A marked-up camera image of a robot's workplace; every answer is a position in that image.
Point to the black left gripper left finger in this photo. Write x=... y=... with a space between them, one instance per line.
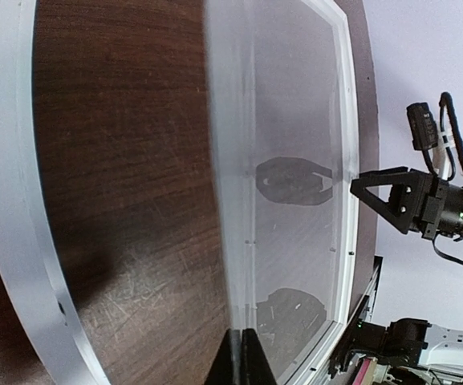
x=225 y=369

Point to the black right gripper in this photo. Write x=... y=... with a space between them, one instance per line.
x=402 y=197

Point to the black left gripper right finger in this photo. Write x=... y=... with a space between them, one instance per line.
x=254 y=365

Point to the clear acrylic sheet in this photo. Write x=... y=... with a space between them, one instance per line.
x=275 y=122

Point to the pink framed picture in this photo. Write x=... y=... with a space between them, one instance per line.
x=366 y=372

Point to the aluminium front rail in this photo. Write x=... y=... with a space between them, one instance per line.
x=359 y=305

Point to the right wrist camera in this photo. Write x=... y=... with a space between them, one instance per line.
x=423 y=126

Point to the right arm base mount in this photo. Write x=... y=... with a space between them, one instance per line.
x=398 y=345

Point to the white picture frame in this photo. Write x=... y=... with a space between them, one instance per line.
x=29 y=264

